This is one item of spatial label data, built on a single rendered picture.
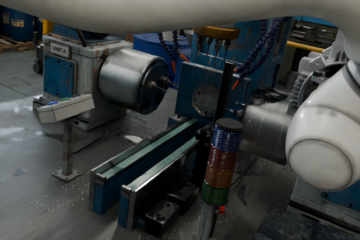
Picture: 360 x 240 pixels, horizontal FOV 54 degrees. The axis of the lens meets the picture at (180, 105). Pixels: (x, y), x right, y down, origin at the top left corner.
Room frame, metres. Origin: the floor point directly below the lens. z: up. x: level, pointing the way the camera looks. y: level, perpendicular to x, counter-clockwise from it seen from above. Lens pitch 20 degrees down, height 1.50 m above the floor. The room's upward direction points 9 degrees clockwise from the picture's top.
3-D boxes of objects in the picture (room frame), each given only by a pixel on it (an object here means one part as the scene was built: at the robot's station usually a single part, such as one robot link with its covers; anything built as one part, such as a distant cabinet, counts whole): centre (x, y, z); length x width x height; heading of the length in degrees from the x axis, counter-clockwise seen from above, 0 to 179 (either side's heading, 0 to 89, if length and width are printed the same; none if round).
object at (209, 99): (1.39, -0.11, 1.02); 0.15 x 0.02 x 0.15; 64
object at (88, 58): (1.56, 0.46, 0.99); 0.35 x 0.31 x 0.37; 64
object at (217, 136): (0.69, -0.11, 1.19); 0.06 x 0.06 x 0.04
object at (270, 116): (1.16, -0.37, 1.04); 0.41 x 0.25 x 0.25; 64
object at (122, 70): (1.46, 0.25, 1.04); 0.37 x 0.25 x 0.25; 64
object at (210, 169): (0.69, -0.11, 1.10); 0.06 x 0.06 x 0.04
